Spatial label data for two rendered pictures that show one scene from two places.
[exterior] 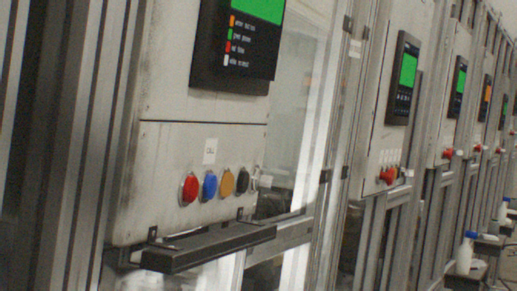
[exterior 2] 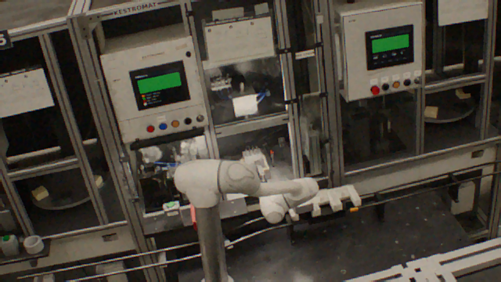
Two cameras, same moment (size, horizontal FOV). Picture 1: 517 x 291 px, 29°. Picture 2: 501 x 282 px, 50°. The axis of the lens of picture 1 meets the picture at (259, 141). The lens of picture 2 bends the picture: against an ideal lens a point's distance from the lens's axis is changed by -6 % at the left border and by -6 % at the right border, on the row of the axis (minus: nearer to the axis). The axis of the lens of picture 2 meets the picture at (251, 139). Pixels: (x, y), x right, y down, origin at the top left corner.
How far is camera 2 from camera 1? 2.64 m
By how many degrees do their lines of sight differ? 69
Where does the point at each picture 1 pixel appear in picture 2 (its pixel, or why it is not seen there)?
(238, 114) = (176, 106)
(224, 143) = (170, 115)
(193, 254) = (142, 146)
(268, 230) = (196, 134)
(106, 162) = (113, 129)
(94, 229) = (115, 140)
